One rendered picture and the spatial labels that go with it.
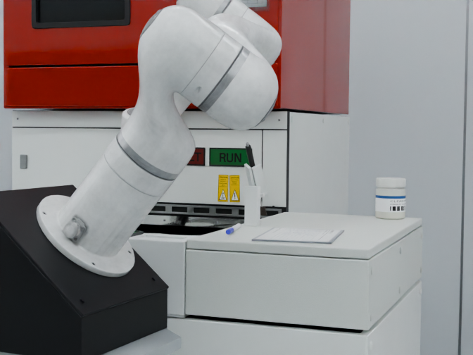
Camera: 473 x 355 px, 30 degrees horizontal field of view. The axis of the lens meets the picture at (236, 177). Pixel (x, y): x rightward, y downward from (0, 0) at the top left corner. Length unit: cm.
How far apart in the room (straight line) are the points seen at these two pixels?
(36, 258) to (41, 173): 116
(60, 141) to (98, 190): 108
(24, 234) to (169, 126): 28
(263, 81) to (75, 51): 114
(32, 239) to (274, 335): 48
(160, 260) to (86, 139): 84
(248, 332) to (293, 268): 15
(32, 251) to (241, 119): 38
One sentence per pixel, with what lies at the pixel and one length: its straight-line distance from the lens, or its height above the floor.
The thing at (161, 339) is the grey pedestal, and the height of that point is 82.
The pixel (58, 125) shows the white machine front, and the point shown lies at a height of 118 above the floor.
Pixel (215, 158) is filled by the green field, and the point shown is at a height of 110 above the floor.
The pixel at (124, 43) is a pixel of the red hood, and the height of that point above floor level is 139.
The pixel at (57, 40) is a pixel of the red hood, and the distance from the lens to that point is 246.
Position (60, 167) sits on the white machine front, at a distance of 251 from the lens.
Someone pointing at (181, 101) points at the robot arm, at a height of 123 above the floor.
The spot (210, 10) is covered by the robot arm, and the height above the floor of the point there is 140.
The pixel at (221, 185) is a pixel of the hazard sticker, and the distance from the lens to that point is 229.
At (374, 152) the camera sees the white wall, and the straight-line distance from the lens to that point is 369.
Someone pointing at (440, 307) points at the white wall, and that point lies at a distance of 371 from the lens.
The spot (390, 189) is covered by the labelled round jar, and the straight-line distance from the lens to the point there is 209.
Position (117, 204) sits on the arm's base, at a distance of 142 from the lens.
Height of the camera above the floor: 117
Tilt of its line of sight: 3 degrees down
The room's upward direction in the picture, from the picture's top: 1 degrees clockwise
